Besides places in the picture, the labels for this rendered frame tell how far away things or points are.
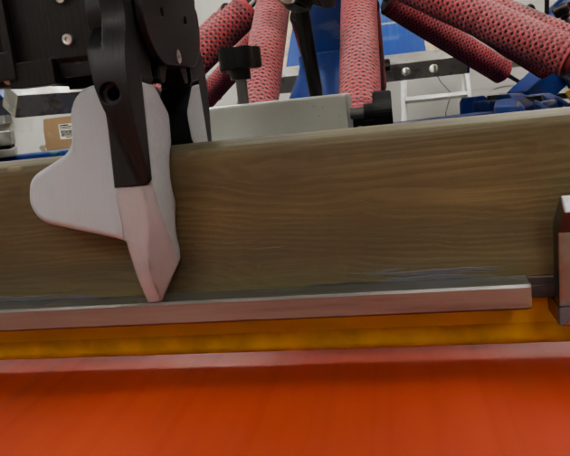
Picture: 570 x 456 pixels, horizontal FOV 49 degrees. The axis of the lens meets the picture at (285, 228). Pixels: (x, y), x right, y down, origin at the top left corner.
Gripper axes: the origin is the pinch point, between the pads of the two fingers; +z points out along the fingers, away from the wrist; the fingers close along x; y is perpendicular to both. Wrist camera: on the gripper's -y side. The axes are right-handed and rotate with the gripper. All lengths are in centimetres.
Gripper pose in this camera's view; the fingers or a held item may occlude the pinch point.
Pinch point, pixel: (187, 256)
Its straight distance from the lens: 30.0
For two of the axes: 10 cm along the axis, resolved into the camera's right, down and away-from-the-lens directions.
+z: 1.0, 9.8, 1.9
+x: -1.7, 2.1, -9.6
